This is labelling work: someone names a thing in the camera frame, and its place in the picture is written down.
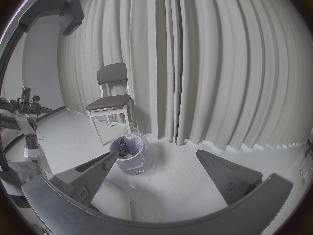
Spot white curtain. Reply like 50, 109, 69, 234
57, 0, 182, 144
175, 0, 313, 151

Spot purple plastic bag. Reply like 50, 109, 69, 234
109, 132, 150, 176

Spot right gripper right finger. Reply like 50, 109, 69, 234
195, 149, 264, 207

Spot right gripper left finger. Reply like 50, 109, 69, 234
50, 150, 120, 207

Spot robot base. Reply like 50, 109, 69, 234
0, 145, 134, 235

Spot white chair grey seat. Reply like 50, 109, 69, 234
86, 63, 134, 146

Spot black plastic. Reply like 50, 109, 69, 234
118, 137, 131, 157

